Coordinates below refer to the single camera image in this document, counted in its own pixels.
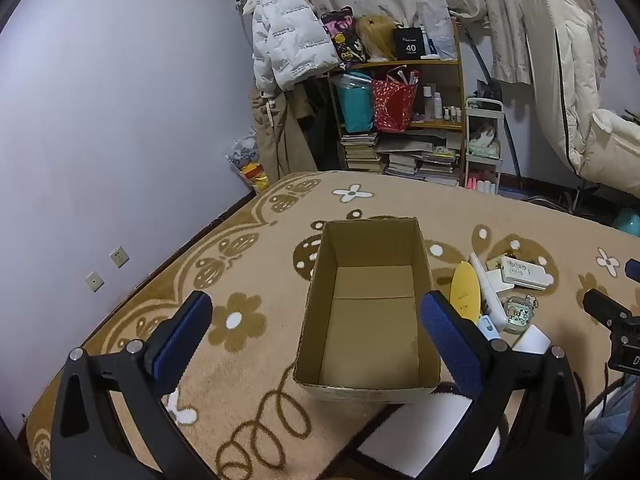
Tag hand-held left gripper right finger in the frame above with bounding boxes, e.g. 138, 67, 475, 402
417, 290, 587, 480

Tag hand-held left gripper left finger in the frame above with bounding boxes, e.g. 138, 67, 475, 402
50, 290, 216, 480

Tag yellow oval brush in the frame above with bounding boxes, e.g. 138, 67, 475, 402
449, 260, 483, 323

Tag long white remote control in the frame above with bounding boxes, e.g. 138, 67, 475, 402
467, 252, 507, 332

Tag light blue lint roller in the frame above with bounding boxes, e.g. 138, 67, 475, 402
477, 316, 552, 357

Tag white square card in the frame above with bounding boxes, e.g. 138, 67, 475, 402
485, 269, 515, 295

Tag cardboard box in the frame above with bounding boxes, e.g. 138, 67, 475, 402
292, 217, 443, 405

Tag white power strip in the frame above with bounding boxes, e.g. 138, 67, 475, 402
500, 256, 551, 291

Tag teal round object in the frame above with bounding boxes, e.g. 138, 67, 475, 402
616, 209, 640, 237

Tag printed beige blanket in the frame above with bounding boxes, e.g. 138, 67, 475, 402
20, 170, 640, 480

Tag person's blue clothing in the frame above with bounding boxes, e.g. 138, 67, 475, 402
582, 375, 640, 480

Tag row of pink white bottles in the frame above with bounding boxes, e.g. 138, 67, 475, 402
465, 172, 498, 194

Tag plastic bag of toys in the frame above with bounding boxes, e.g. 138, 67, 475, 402
227, 130, 273, 195

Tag stack of books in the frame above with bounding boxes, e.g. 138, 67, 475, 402
340, 130, 461, 187

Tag cream padded chair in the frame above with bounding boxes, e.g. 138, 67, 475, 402
520, 0, 640, 223

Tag white trolley cart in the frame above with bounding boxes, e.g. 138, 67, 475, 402
462, 97, 505, 196

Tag beige hanging garment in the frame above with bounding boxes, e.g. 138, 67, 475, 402
249, 87, 321, 183

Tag row of cosmetic bottles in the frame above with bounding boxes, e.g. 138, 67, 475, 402
422, 85, 463, 123

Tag red gift bag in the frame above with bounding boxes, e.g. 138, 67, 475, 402
371, 70, 420, 133

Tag dark hanging garment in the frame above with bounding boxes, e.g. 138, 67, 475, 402
297, 77, 333, 171

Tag teal bag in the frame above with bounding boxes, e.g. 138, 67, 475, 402
336, 72, 376, 135

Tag wooden shelf unit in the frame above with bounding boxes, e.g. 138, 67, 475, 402
327, 20, 468, 188

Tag black box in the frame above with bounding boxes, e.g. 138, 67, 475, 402
391, 26, 426, 59

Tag translucent white plastic bag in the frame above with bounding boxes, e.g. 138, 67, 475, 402
416, 0, 458, 61

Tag blonde wig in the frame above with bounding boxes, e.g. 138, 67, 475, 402
355, 14, 403, 63

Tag white puffer jacket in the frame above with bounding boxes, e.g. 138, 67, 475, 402
242, 0, 343, 93

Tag colourful printed bag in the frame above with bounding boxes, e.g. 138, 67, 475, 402
320, 6, 366, 63

